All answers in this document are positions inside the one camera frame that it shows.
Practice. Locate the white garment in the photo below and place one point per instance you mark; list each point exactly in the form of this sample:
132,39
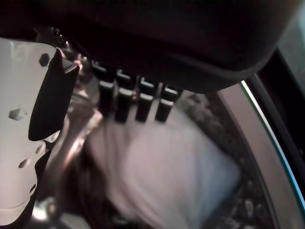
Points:
166,167

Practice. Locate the dark grey washing machine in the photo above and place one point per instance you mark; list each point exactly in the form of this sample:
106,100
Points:
262,148

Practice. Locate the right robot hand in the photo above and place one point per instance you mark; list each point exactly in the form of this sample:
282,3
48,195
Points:
155,35

